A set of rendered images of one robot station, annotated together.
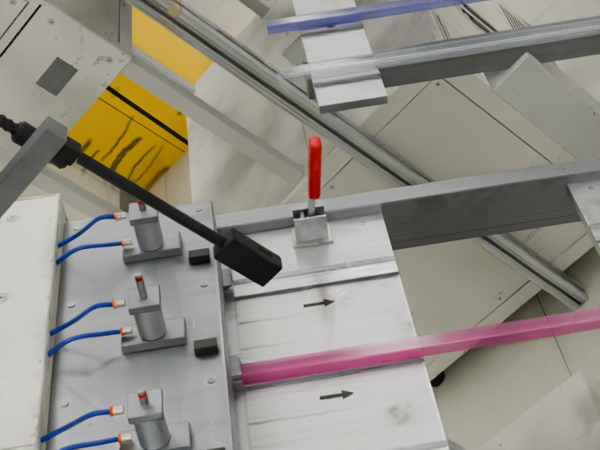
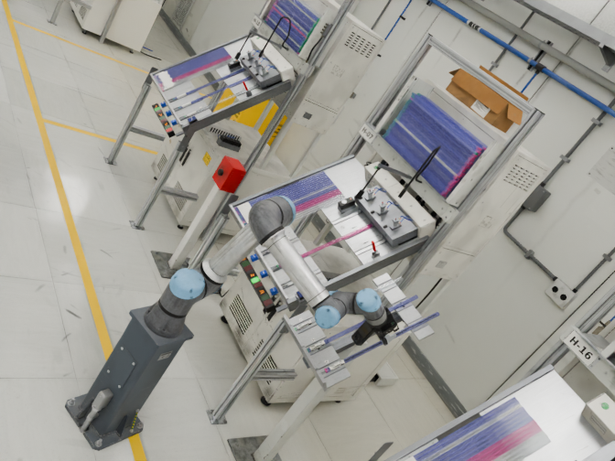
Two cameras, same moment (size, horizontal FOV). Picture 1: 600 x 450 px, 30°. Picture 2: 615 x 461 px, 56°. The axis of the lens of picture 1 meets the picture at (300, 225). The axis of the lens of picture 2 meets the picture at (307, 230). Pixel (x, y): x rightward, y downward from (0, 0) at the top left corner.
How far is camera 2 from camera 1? 2.76 m
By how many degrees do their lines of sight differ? 93
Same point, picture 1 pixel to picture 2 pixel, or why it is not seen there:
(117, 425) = (378, 198)
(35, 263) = (411, 212)
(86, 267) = (404, 220)
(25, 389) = (393, 194)
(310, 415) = (356, 223)
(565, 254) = not seen: outside the picture
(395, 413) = (343, 227)
